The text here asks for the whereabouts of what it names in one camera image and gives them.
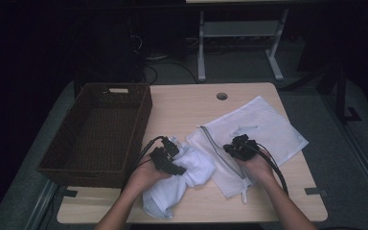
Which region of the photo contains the white garment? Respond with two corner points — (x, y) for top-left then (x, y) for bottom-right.
(142, 136), (217, 219)

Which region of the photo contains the dark brown woven basket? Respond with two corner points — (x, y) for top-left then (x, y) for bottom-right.
(37, 82), (153, 190)

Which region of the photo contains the black metal stand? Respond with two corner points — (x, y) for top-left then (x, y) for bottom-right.
(287, 63), (362, 125)

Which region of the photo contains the black floor cable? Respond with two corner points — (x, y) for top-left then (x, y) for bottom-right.
(143, 59), (199, 85)

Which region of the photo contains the person's right hand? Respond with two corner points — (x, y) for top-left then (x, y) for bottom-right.
(236, 149), (277, 186)

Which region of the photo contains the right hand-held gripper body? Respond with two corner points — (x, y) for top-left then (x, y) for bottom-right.
(234, 141), (261, 162)

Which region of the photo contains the white metal desk frame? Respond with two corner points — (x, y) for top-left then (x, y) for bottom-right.
(196, 9), (290, 82)

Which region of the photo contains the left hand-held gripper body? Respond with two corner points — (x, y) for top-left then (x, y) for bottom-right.
(149, 147), (188, 176)

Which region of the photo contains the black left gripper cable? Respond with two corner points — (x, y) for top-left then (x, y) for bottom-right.
(130, 135), (167, 181)

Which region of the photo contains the white mesh laundry bag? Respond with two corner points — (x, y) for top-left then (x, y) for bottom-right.
(185, 95), (310, 204)

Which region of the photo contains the metal floor rail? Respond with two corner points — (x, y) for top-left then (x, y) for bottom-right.
(23, 179), (60, 230)
(324, 94), (368, 207)

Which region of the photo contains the person's left hand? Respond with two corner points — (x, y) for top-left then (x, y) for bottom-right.
(126, 152), (173, 194)

